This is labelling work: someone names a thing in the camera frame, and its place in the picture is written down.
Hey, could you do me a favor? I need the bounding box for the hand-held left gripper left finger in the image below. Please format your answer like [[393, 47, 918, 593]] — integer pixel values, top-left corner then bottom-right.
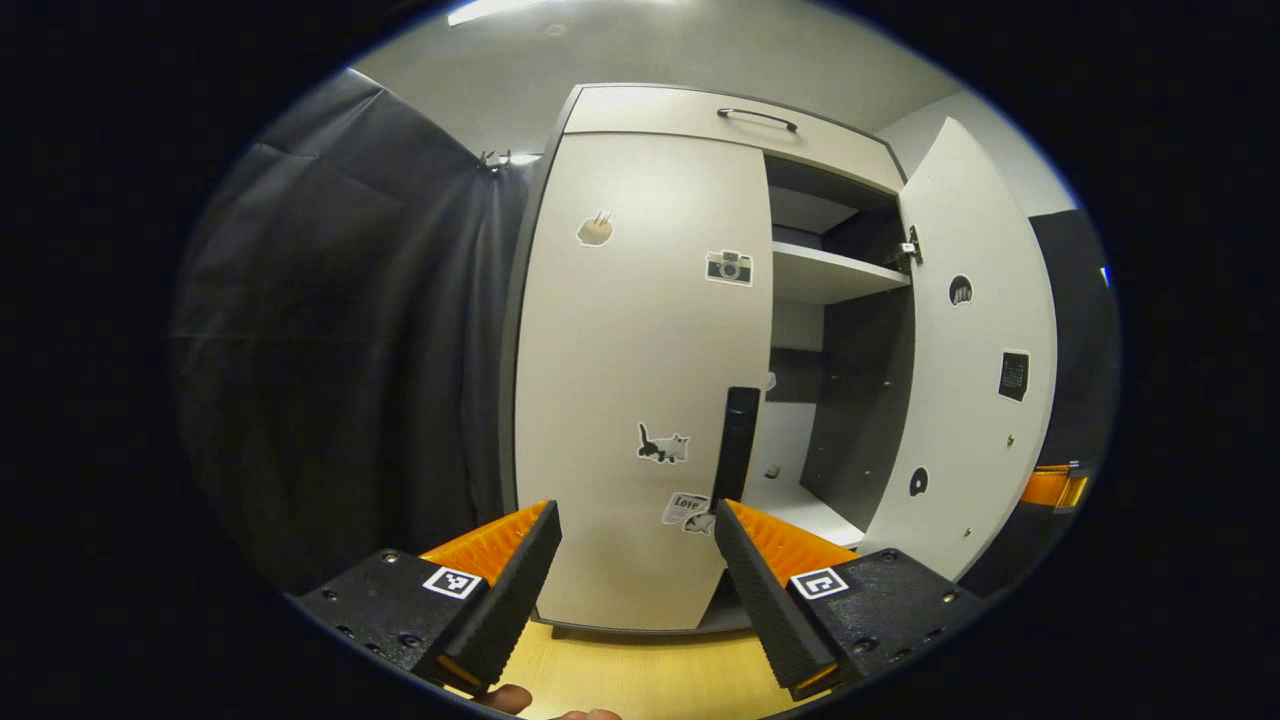
[[293, 498, 564, 698]]

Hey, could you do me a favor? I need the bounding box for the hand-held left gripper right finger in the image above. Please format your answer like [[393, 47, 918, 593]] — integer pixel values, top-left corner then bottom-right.
[[713, 497, 988, 702]]

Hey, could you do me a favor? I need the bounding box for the white cabinet door headphone sticker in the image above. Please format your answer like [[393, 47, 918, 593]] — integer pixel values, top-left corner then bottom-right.
[[862, 117, 1059, 583]]

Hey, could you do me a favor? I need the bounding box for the black door handle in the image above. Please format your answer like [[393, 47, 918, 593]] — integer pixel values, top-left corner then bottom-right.
[[710, 386, 763, 511]]

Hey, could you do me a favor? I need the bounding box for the grey double-door shoe cabinet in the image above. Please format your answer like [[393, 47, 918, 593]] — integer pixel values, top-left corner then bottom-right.
[[497, 82, 921, 641]]

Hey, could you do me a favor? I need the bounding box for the white cabinet door camera sticker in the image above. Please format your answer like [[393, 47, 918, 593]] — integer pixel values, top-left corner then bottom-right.
[[513, 130, 776, 633]]

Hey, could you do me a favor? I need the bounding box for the white cabinet shelf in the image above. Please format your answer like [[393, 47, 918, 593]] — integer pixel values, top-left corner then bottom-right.
[[770, 240, 913, 306], [740, 478, 869, 549]]

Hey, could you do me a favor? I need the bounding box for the white cabinet drawer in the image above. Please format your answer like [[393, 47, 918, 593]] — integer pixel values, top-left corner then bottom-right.
[[562, 85, 906, 196]]

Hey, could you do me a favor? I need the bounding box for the dark metal drawer handle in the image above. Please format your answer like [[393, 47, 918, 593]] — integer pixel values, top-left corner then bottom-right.
[[716, 107, 800, 134]]

